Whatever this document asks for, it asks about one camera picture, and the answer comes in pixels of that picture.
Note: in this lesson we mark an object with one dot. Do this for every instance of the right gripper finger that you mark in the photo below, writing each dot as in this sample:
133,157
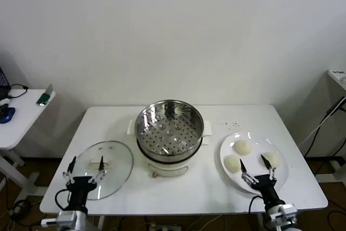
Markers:
243,168
267,162

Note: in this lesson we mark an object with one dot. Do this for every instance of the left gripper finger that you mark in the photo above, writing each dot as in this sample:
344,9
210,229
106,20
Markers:
102,164
71,164

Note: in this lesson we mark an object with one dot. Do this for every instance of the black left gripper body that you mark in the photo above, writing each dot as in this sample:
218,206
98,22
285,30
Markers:
79,187

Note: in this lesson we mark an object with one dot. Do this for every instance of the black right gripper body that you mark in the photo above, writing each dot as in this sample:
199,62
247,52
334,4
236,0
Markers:
265,186

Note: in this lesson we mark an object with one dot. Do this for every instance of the white steamed baozi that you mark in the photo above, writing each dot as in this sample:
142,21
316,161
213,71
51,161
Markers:
242,147
232,164
274,158

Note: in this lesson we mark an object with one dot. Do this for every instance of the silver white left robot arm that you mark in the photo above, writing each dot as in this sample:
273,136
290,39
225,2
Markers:
73,220

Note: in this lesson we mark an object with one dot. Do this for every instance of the stainless steel steamer basket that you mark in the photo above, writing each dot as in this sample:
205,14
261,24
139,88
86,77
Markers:
189,133

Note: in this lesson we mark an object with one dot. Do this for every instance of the white round plate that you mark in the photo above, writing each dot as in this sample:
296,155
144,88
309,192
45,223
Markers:
259,145

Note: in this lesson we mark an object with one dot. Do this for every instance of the white electric cooking pot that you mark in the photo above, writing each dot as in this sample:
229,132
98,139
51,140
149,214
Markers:
165,168

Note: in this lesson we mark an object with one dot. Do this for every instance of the white side table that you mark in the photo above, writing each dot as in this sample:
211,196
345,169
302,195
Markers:
24,117

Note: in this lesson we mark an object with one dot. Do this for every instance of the green and grey phone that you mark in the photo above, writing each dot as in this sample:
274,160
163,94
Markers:
44,96

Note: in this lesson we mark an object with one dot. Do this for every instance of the blue handheld device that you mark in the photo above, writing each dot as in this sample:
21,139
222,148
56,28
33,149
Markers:
8,114

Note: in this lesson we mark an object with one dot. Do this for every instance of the white floor power strip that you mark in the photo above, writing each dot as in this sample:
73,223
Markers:
165,227

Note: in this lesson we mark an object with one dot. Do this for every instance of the black laptop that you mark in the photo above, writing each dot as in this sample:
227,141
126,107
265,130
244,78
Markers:
2,78

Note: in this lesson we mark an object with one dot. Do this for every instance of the white desk with label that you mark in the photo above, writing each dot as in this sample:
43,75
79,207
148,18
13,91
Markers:
336,75

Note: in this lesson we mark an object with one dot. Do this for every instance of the clear round object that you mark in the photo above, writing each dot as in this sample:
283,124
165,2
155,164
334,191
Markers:
343,80

